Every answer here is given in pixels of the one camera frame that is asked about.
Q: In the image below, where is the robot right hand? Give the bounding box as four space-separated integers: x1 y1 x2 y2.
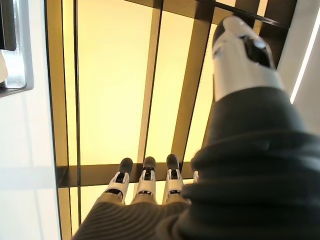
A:
72 9 320 240

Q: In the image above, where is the stainless steel kitchen sink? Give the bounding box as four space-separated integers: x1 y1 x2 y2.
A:
0 0 35 99

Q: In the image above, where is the beige round plate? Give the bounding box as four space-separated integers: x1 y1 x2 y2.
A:
0 51 9 85

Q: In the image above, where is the yellow backlit lattice wall panel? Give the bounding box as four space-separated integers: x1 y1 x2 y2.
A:
44 0 298 240

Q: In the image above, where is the black sink drying rack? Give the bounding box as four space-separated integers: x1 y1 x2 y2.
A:
0 0 17 52

